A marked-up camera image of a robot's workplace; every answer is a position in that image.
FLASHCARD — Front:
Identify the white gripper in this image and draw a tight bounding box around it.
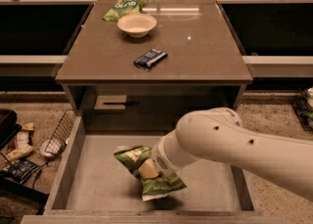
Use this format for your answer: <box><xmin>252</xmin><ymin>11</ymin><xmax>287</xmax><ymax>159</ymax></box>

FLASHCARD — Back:
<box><xmin>138</xmin><ymin>135</ymin><xmax>183</xmax><ymax>179</ymax></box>

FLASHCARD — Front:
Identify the green jalapeno chip bag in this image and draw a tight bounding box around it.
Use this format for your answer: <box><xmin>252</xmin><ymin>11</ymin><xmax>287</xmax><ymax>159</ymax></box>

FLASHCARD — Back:
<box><xmin>113</xmin><ymin>146</ymin><xmax>186</xmax><ymax>202</ymax></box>

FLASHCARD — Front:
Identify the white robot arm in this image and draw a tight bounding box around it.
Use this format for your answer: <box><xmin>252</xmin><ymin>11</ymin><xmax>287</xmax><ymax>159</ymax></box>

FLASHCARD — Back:
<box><xmin>139</xmin><ymin>108</ymin><xmax>313</xmax><ymax>201</ymax></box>

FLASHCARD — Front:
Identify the grey open drawer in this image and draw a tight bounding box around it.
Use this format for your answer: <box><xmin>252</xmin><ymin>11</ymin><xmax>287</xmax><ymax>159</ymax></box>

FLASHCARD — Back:
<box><xmin>21</xmin><ymin>118</ymin><xmax>285</xmax><ymax>224</ymax></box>

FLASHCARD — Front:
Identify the grey counter cabinet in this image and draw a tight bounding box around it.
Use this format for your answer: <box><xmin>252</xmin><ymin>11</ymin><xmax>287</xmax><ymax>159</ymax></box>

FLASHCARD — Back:
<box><xmin>56</xmin><ymin>0</ymin><xmax>252</xmax><ymax>132</ymax></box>

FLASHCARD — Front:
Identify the light green snack bag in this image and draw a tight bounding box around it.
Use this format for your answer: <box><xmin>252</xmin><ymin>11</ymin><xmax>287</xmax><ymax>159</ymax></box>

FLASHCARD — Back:
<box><xmin>103</xmin><ymin>0</ymin><xmax>147</xmax><ymax>22</ymax></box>

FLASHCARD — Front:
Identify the white round disc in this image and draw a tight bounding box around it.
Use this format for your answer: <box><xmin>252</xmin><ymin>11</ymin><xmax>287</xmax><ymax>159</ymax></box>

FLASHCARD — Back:
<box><xmin>40</xmin><ymin>139</ymin><xmax>62</xmax><ymax>157</ymax></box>

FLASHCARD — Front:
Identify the dark blue snack packet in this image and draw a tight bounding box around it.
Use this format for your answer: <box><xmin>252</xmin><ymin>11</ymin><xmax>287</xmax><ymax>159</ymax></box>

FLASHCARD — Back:
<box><xmin>133</xmin><ymin>49</ymin><xmax>167</xmax><ymax>69</ymax></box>

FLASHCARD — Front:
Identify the cream snack wrapper on floor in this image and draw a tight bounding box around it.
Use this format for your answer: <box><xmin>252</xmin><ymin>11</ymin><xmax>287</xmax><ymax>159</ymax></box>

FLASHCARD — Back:
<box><xmin>6</xmin><ymin>122</ymin><xmax>34</xmax><ymax>161</ymax></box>

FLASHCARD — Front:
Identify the dark blue packet on floor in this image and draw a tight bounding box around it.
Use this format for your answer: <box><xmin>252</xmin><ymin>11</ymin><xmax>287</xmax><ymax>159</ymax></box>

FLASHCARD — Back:
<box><xmin>0</xmin><ymin>159</ymin><xmax>39</xmax><ymax>184</ymax></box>

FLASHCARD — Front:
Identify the white paper bowl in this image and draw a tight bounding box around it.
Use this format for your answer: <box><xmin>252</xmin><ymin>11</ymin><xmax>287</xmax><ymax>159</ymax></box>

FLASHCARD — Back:
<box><xmin>117</xmin><ymin>14</ymin><xmax>157</xmax><ymax>38</ymax></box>

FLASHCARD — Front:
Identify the black bin left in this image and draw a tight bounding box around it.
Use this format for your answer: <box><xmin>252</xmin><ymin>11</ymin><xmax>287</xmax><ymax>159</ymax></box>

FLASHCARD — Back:
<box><xmin>0</xmin><ymin>109</ymin><xmax>22</xmax><ymax>150</ymax></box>

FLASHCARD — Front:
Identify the black wire basket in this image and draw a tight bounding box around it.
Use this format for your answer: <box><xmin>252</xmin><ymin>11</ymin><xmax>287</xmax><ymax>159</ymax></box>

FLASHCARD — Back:
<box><xmin>291</xmin><ymin>88</ymin><xmax>313</xmax><ymax>133</ymax></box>
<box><xmin>49</xmin><ymin>110</ymin><xmax>75</xmax><ymax>153</ymax></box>

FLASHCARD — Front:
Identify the black wire basket right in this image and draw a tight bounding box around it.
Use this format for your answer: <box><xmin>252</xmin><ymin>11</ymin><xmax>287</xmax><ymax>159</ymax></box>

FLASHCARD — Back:
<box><xmin>291</xmin><ymin>88</ymin><xmax>313</xmax><ymax>133</ymax></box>

